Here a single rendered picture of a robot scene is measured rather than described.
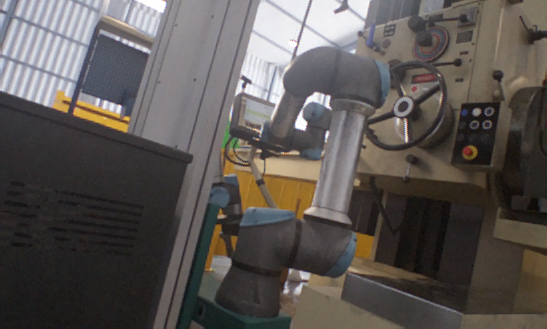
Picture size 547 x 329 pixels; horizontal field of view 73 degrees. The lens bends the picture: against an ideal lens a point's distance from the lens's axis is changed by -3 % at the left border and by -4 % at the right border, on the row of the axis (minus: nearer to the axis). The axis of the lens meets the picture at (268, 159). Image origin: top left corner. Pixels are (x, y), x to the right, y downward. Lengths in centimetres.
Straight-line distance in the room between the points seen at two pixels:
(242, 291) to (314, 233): 20
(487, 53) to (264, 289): 134
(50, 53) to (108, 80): 1136
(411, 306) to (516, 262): 184
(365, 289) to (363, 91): 59
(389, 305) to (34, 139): 47
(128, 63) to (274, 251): 233
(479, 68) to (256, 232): 124
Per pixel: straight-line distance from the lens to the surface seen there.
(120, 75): 296
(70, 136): 59
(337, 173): 89
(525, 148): 177
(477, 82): 176
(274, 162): 286
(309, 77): 93
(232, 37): 90
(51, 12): 1459
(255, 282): 86
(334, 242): 87
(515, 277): 222
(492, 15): 189
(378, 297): 42
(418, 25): 199
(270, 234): 84
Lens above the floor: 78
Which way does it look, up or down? 7 degrees up
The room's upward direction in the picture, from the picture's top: 14 degrees clockwise
